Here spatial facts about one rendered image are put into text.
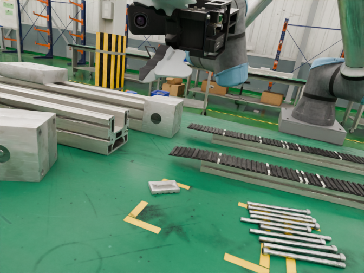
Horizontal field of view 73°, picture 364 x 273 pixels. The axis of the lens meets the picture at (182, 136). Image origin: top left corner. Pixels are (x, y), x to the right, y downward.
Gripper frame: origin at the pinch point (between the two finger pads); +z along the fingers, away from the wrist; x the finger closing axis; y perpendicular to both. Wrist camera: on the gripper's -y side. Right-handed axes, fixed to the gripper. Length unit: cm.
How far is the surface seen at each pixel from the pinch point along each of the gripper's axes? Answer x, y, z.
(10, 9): 77, -499, -318
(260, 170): 25.6, 17.3, -14.4
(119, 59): 116, -221, -278
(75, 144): 25.7, -21.3, -4.5
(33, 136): 14.8, -15.8, 6.4
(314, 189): 27.0, 27.8, -15.4
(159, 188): 24.0, 2.3, -0.1
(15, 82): 24, -59, -19
